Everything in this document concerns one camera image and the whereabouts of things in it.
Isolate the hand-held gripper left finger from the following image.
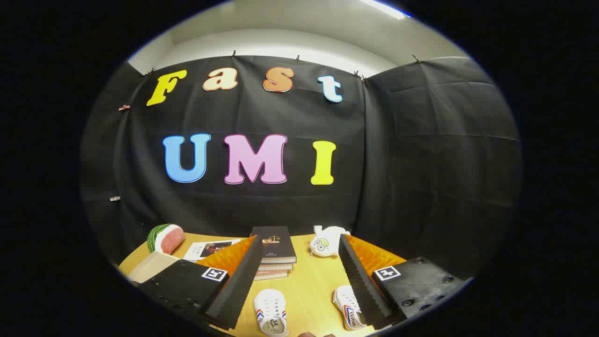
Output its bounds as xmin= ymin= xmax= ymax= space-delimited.
xmin=139 ymin=235 xmax=264 ymax=331

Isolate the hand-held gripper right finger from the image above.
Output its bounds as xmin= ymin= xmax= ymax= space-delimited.
xmin=338 ymin=234 xmax=470 ymax=330

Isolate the white canvas shoe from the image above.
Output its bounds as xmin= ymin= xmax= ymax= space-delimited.
xmin=332 ymin=285 xmax=368 ymax=331
xmin=254 ymin=288 xmax=289 ymax=337

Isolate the beige fabric storage box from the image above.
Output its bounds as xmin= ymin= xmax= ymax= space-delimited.
xmin=127 ymin=251 xmax=181 ymax=284

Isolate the black cover book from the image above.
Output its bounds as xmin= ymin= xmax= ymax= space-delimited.
xmin=251 ymin=226 xmax=297 ymax=264

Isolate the white portrait cover book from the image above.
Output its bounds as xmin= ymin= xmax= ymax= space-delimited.
xmin=183 ymin=239 xmax=241 ymax=262

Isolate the white plush toy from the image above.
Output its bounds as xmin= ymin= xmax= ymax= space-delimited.
xmin=309 ymin=225 xmax=351 ymax=258

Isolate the watermelon slice toy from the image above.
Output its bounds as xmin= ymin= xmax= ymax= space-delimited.
xmin=147 ymin=224 xmax=186 ymax=255

